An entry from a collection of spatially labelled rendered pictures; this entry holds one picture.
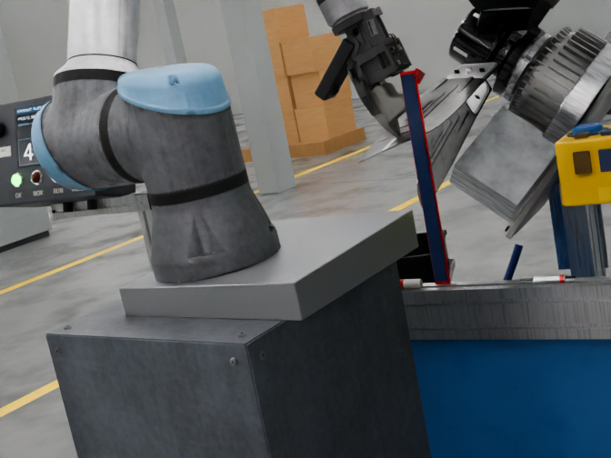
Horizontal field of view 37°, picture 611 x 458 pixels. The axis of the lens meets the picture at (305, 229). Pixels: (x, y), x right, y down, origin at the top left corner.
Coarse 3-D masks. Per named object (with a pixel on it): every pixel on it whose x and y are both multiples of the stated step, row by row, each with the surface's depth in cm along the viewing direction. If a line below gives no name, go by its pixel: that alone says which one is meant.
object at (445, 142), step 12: (468, 108) 179; (456, 120) 182; (468, 120) 179; (432, 132) 193; (444, 132) 186; (456, 132) 182; (468, 132) 179; (432, 144) 190; (444, 144) 186; (456, 144) 181; (432, 156) 190; (444, 156) 185; (432, 168) 189; (444, 168) 184
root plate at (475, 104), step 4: (484, 84) 176; (480, 88) 177; (484, 88) 176; (488, 88) 175; (476, 92) 178; (480, 92) 177; (484, 92) 176; (472, 96) 179; (480, 96) 177; (484, 96) 176; (468, 100) 180; (472, 100) 179; (476, 100) 178; (480, 100) 177; (484, 100) 176; (468, 104) 180; (472, 104) 179; (476, 104) 178; (480, 104) 177; (472, 108) 179; (476, 108) 177; (476, 112) 178
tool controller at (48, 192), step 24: (48, 96) 164; (0, 120) 170; (24, 120) 167; (0, 144) 171; (0, 168) 171; (24, 168) 168; (0, 192) 171; (24, 192) 168; (48, 192) 164; (72, 192) 162; (96, 192) 159; (120, 192) 165
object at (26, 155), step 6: (24, 138) 167; (30, 138) 166; (18, 144) 168; (24, 144) 167; (30, 144) 166; (18, 150) 168; (24, 150) 167; (30, 150) 166; (18, 156) 168; (24, 156) 167; (30, 156) 166; (24, 162) 167; (30, 162) 167; (36, 162) 166
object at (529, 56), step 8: (544, 40) 166; (536, 48) 165; (528, 56) 165; (536, 56) 168; (520, 64) 165; (528, 64) 167; (520, 72) 166; (512, 80) 167; (520, 80) 169; (512, 88) 168; (504, 96) 172; (512, 96) 172
